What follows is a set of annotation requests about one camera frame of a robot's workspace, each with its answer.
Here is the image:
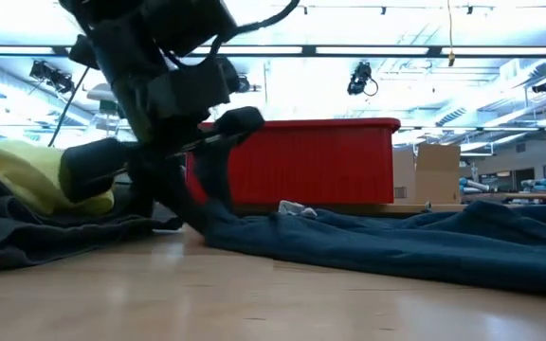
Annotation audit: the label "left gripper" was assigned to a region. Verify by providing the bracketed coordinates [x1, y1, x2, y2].
[59, 75, 265, 235]

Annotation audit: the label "dark grey shorts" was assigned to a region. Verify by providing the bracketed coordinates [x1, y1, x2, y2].
[0, 159, 184, 272]

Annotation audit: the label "yellow t-shirt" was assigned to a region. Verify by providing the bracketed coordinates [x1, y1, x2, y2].
[0, 134, 116, 217]

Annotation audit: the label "navy blue garment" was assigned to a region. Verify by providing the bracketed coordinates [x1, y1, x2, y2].
[201, 198, 546, 298]

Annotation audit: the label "red plastic laundry bin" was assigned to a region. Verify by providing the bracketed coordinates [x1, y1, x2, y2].
[185, 117, 402, 206]

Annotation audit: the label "black ceiling fixture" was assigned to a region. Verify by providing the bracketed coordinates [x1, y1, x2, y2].
[29, 60, 76, 95]

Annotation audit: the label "cardboard box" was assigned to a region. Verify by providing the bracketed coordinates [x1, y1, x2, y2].
[391, 143, 462, 206]

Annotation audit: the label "distant wooden table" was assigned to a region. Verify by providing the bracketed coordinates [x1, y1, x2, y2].
[462, 191, 546, 201]

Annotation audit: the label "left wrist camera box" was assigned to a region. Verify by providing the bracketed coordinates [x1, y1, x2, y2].
[147, 56, 242, 122]

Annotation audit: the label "long black cable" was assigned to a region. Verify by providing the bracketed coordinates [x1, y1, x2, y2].
[46, 64, 91, 148]

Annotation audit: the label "black overhead frame bar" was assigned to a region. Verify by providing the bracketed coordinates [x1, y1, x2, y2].
[0, 44, 546, 59]

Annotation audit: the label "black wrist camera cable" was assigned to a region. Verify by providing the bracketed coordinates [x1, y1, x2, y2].
[209, 0, 301, 56]

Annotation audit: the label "black overhead camera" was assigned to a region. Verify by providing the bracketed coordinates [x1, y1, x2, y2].
[346, 60, 379, 98]

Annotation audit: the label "yellow hanging cord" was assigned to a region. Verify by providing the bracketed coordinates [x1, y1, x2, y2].
[445, 0, 456, 68]

